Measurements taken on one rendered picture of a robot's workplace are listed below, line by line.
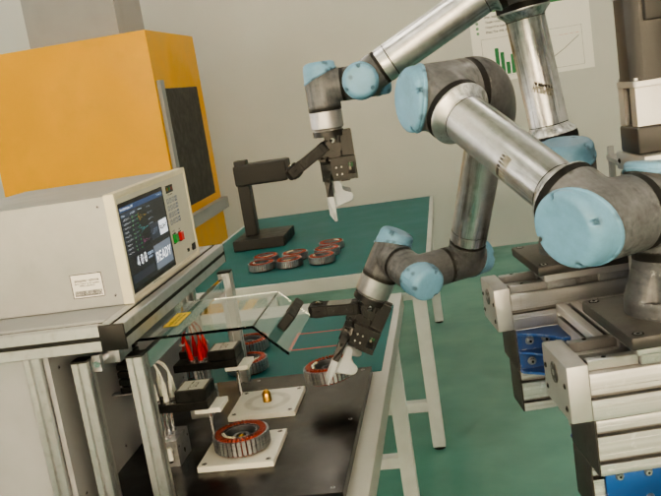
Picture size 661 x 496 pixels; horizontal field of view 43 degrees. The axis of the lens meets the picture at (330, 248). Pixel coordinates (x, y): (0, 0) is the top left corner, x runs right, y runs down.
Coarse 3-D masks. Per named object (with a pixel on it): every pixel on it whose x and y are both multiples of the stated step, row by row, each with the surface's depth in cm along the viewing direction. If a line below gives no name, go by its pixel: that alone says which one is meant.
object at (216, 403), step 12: (192, 384) 167; (204, 384) 166; (168, 396) 169; (180, 396) 164; (192, 396) 163; (204, 396) 163; (216, 396) 169; (168, 408) 164; (180, 408) 164; (192, 408) 164; (204, 408) 163; (216, 408) 164; (168, 420) 168; (168, 432) 169
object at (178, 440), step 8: (176, 432) 169; (184, 432) 170; (168, 440) 166; (176, 440) 166; (184, 440) 170; (176, 448) 166; (184, 448) 169; (176, 456) 166; (184, 456) 169; (176, 464) 166
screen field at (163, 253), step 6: (162, 240) 175; (168, 240) 178; (156, 246) 171; (162, 246) 174; (168, 246) 178; (156, 252) 170; (162, 252) 174; (168, 252) 177; (156, 258) 170; (162, 258) 173; (168, 258) 177; (156, 264) 169; (162, 264) 173
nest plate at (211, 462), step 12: (276, 432) 172; (276, 444) 167; (204, 456) 166; (216, 456) 165; (252, 456) 163; (264, 456) 162; (276, 456) 163; (204, 468) 162; (216, 468) 161; (228, 468) 161; (240, 468) 161
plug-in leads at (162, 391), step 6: (156, 366) 164; (162, 366) 166; (156, 372) 168; (168, 372) 167; (156, 378) 168; (162, 378) 164; (168, 378) 166; (162, 384) 164; (168, 384) 166; (174, 384) 169; (162, 390) 164; (168, 390) 167; (174, 390) 169; (156, 396) 166; (162, 396) 165; (174, 396) 167; (168, 402) 165
